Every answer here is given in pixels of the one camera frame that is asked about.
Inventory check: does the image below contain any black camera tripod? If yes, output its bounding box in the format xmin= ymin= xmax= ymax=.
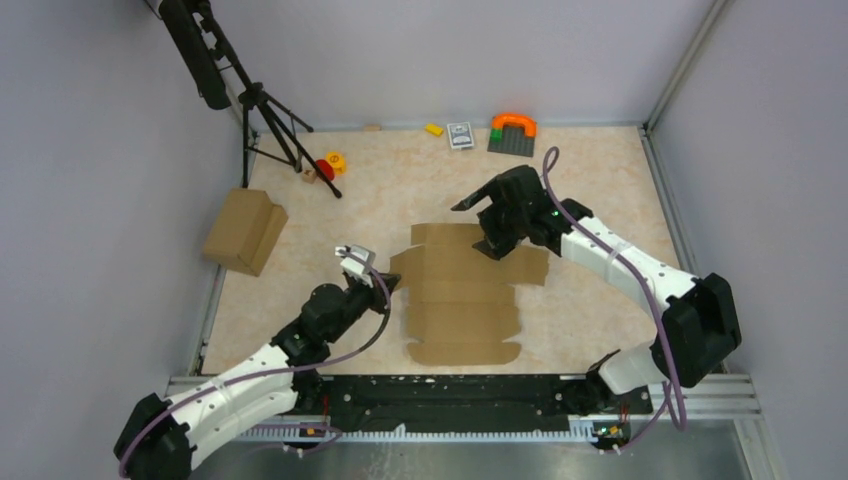
xmin=154 ymin=0 xmax=343 ymax=199

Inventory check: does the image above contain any aluminium frame rail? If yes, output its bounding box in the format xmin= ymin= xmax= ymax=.
xmin=128 ymin=373 xmax=785 ymax=479

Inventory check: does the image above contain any playing card deck box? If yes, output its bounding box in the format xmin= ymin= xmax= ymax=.
xmin=446 ymin=122 xmax=475 ymax=150

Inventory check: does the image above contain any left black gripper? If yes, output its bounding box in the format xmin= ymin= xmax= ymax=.
xmin=325 ymin=268 xmax=400 ymax=343

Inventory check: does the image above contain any grey building baseplate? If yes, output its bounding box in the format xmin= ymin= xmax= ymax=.
xmin=487 ymin=127 xmax=535 ymax=158

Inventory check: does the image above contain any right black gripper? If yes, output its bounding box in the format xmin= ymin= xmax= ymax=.
xmin=452 ymin=179 xmax=528 ymax=261

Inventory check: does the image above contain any folded brown cardboard box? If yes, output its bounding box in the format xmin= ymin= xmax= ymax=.
xmin=202 ymin=188 xmax=288 ymax=277

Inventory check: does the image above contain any small wooden cube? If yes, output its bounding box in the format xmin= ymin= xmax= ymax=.
xmin=301 ymin=170 xmax=317 ymax=184

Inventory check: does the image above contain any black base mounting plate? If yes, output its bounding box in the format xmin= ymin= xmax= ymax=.
xmin=282 ymin=374 xmax=654 ymax=434

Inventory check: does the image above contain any red round toy disc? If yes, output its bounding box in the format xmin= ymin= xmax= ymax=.
xmin=315 ymin=159 xmax=336 ymax=181

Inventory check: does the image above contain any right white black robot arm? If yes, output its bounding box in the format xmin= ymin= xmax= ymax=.
xmin=452 ymin=165 xmax=742 ymax=412

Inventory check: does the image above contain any orange arch block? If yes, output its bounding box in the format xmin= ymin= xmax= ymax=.
xmin=490 ymin=112 xmax=537 ymax=138

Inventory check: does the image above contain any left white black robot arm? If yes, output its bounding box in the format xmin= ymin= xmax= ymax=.
xmin=113 ymin=273 xmax=402 ymax=479

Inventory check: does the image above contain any yellow round toy disc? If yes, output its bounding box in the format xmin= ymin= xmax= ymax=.
xmin=325 ymin=151 xmax=347 ymax=175

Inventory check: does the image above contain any brown cardboard box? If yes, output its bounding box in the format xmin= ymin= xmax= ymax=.
xmin=202 ymin=188 xmax=288 ymax=277
xmin=390 ymin=223 xmax=549 ymax=367

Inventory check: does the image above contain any yellow small block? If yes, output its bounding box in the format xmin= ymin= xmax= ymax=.
xmin=424 ymin=123 xmax=444 ymax=137

